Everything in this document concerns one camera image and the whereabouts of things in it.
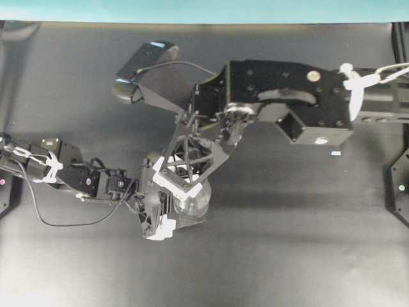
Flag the black right camera cable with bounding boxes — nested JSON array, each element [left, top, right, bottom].
[[135, 60, 217, 81]]

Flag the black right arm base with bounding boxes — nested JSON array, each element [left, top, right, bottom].
[[383, 148, 408, 228]]

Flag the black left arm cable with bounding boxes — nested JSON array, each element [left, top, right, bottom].
[[12, 150, 141, 228]]

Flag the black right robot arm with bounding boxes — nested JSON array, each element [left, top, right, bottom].
[[151, 60, 408, 201]]

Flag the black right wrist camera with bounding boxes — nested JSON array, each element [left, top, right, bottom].
[[112, 40, 191, 114]]

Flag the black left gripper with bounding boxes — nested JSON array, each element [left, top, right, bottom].
[[95, 154, 179, 240]]

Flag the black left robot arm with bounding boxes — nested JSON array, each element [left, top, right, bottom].
[[1, 133, 176, 241]]

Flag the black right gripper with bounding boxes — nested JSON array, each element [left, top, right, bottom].
[[188, 60, 353, 186]]

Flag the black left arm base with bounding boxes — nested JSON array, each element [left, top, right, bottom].
[[0, 170, 22, 219]]

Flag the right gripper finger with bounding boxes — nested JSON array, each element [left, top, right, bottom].
[[161, 111, 202, 200]]

